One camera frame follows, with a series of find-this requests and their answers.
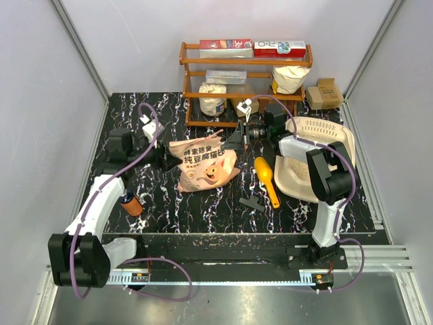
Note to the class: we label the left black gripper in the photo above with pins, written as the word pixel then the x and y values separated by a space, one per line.
pixel 163 161

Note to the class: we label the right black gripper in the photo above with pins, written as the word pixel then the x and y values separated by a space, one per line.
pixel 235 141

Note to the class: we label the pink cat litter bag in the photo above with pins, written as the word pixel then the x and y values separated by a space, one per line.
pixel 205 163

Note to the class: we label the yellow plastic litter scoop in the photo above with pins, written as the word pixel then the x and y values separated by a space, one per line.
pixel 265 175

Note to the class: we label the black bag clip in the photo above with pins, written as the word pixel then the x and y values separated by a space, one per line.
pixel 252 202

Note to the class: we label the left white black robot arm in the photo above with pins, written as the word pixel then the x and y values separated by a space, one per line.
pixel 77 256

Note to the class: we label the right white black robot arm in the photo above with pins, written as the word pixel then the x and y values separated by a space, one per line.
pixel 314 163

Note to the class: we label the silver box middle shelf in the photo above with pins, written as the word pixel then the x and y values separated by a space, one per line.
pixel 226 77

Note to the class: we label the beige litter box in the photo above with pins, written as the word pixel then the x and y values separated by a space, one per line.
pixel 291 173

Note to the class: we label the dark brown box under shelf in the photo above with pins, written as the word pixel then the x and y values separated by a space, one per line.
pixel 291 105

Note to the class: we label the red silver box left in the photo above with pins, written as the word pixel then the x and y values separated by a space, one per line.
pixel 226 48

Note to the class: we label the red white box right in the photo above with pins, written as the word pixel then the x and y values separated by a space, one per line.
pixel 279 49

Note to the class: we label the white bag lower shelf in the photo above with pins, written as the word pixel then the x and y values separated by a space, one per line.
pixel 211 106

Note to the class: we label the orange spray bottle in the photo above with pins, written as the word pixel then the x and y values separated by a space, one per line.
pixel 131 203

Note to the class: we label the wooden shelf rack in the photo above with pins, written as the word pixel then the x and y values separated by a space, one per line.
pixel 258 75

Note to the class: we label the white paper bag on shelf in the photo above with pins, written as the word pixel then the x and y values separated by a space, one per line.
pixel 288 79

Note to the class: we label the brown cardboard boxes right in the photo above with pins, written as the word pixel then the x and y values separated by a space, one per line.
pixel 325 95

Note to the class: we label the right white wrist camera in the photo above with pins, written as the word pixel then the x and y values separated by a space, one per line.
pixel 244 109

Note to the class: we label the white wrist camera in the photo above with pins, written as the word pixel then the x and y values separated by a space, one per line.
pixel 244 109
pixel 150 128

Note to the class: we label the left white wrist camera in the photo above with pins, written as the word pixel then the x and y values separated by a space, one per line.
pixel 150 128

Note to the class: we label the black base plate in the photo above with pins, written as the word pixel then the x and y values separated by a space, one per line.
pixel 286 250

